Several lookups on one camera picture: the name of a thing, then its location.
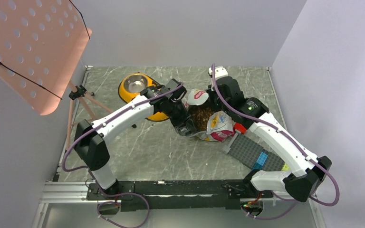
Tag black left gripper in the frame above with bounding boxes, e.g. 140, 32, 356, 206
164, 100, 196, 134

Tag cat food bag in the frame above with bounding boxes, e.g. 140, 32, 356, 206
185, 89, 234, 142

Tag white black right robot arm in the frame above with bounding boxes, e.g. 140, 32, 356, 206
208, 76, 332, 202

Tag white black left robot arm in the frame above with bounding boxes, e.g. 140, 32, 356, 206
73, 79, 198, 200

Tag yellow double pet bowl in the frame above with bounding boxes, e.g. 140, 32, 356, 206
118, 73, 172, 123

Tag grey lego baseplate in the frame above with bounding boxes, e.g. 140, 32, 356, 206
228, 134, 285, 171

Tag blue lego brick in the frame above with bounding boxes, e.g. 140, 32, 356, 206
251, 152, 268, 171

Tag yellow-green lego brick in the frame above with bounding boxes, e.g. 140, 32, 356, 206
281, 163, 290, 171

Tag pink perforated music stand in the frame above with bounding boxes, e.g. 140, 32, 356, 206
0, 0, 137, 155

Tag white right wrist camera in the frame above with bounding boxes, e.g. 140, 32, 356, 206
208, 66, 229, 80

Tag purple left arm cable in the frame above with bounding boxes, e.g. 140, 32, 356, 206
61, 82, 185, 228

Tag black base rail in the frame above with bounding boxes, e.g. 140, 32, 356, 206
86, 179, 274, 212

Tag aluminium frame rail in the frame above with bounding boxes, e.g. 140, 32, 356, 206
32, 182, 326, 228

